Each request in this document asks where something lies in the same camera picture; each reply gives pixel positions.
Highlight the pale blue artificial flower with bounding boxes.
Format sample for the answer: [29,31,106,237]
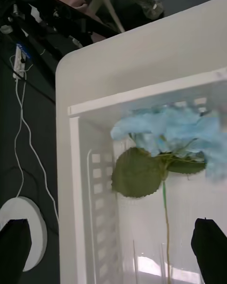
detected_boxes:
[110,103,227,284]

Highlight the black tripod rig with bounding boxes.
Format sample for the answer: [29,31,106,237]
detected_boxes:
[0,0,123,63]

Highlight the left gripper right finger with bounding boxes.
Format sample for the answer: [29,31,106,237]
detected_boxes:
[191,217,227,284]

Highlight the white power strip blue label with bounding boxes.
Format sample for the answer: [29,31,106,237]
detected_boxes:
[12,42,33,80]

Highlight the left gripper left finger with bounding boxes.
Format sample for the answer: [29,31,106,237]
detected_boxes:
[0,219,32,284]

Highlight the white round disc base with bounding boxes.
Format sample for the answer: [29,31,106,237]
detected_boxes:
[0,195,48,272]

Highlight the white slotted plastic box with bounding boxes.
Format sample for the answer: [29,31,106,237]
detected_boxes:
[67,66,227,284]

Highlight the white-legged office chair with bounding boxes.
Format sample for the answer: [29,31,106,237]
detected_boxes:
[79,0,126,33]

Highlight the thin white cable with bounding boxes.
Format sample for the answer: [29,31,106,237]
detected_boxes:
[14,78,26,198]
[20,78,60,221]

